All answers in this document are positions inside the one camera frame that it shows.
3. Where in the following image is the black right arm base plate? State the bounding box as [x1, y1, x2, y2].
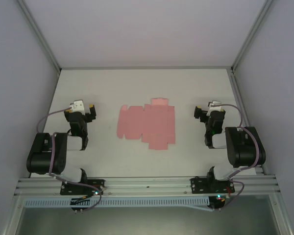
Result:
[190, 176, 235, 194]

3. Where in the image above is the white slotted cable duct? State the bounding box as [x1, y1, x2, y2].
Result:
[23, 197, 209, 208]

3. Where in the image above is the aluminium side rail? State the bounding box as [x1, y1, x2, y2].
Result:
[230, 70, 267, 175]

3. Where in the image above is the aluminium frame post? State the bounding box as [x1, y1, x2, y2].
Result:
[231, 0, 276, 73]
[17, 0, 62, 73]

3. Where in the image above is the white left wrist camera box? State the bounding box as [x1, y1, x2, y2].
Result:
[70, 99, 86, 115]

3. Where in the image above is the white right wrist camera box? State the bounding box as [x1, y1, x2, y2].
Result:
[207, 99, 222, 111]

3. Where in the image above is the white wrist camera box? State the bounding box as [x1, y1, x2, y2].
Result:
[70, 99, 86, 115]
[207, 99, 222, 111]

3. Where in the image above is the pink paper box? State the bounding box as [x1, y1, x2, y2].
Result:
[117, 97, 176, 150]

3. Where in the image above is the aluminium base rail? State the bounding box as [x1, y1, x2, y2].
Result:
[14, 174, 277, 196]

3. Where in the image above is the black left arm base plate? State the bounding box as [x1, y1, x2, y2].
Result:
[60, 179, 106, 196]

